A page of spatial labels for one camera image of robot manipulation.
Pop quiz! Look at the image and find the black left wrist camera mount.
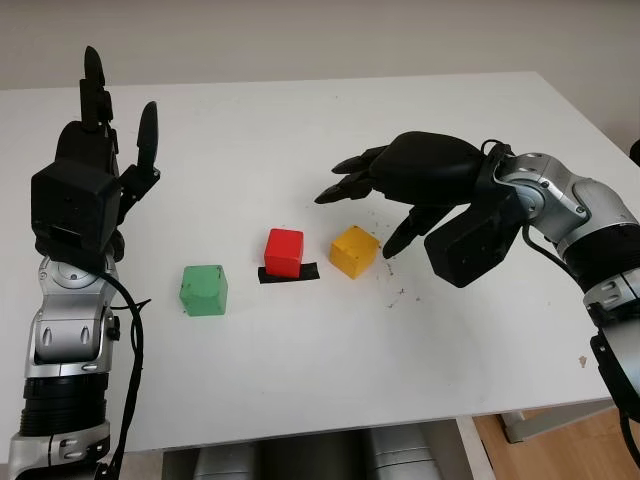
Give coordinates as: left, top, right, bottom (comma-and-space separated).
30, 158, 124, 261

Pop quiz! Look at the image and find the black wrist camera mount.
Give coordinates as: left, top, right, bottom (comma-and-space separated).
30, 158, 124, 261
423, 197, 524, 290

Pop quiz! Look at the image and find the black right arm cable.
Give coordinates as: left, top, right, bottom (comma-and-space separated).
479, 138, 569, 264

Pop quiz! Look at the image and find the yellow wooden block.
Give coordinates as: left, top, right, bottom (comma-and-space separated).
329, 226, 381, 280

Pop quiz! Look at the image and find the black tape strip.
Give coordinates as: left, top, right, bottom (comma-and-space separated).
257, 261, 320, 286

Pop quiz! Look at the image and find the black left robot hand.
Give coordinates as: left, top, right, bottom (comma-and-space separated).
53, 45, 162, 261

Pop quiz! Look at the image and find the red wooden block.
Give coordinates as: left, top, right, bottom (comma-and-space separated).
263, 228, 305, 279

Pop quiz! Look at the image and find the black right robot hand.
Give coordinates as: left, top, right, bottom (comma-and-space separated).
313, 130, 489, 260

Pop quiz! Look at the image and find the green wooden block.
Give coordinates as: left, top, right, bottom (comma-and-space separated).
178, 264, 229, 318

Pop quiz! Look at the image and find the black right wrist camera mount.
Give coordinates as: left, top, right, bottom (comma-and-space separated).
423, 197, 524, 290

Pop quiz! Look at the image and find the grey robot thigh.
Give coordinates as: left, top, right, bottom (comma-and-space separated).
367, 424, 446, 480
192, 442, 266, 480

